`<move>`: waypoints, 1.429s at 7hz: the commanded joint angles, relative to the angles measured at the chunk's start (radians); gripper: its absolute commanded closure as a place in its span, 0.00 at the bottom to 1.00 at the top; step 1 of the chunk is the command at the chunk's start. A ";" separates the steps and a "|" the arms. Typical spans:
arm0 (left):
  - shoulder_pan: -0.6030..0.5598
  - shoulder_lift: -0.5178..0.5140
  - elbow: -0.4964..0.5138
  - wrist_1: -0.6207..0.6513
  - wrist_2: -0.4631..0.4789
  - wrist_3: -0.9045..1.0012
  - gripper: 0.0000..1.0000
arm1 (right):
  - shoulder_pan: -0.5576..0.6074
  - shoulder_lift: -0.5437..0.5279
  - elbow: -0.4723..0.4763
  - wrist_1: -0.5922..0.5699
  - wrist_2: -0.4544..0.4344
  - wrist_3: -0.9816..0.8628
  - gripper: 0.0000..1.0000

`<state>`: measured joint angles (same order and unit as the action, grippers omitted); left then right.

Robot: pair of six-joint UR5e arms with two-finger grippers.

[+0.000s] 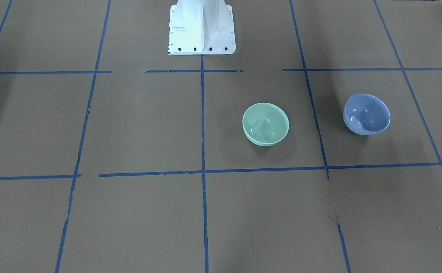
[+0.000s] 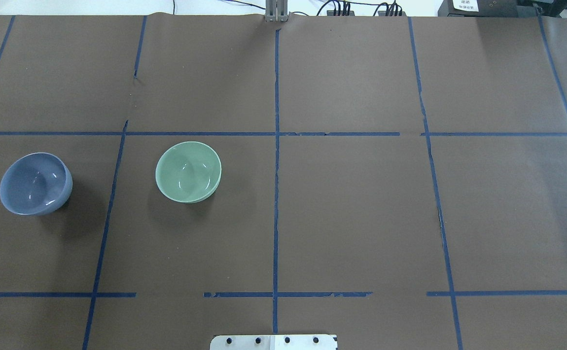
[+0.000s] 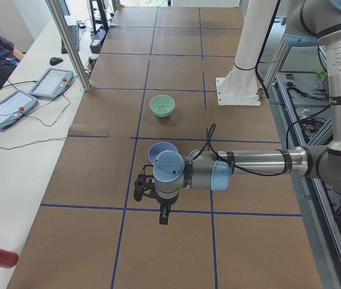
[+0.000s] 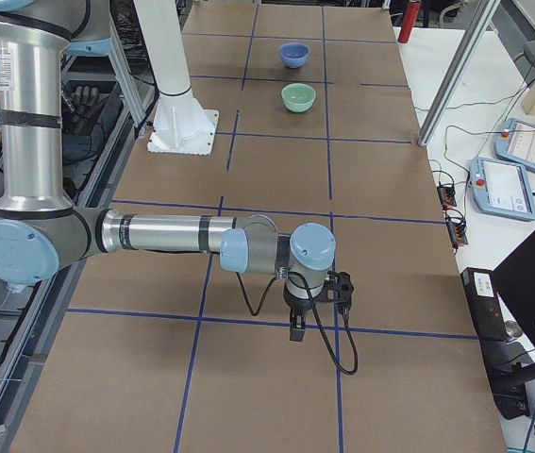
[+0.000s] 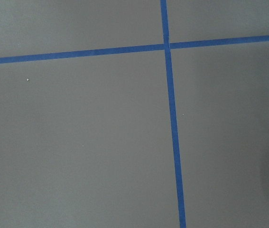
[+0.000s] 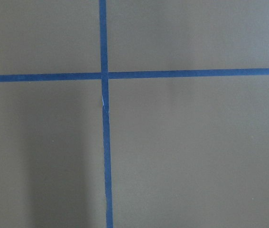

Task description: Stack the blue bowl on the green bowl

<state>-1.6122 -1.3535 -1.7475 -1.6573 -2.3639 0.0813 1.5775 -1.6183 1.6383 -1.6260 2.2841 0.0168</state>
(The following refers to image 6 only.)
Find brown paper table cover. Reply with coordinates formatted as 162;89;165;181
0;0;269;228

